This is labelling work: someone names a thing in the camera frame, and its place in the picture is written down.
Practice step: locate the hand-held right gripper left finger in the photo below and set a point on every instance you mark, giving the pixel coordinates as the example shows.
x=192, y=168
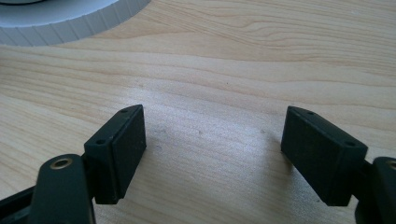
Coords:
x=118, y=161

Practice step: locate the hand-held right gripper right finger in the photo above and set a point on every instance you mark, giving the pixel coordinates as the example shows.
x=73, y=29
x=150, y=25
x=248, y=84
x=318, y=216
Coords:
x=320, y=155

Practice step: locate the white ribbed round plate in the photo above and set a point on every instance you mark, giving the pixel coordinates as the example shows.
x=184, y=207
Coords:
x=62, y=21

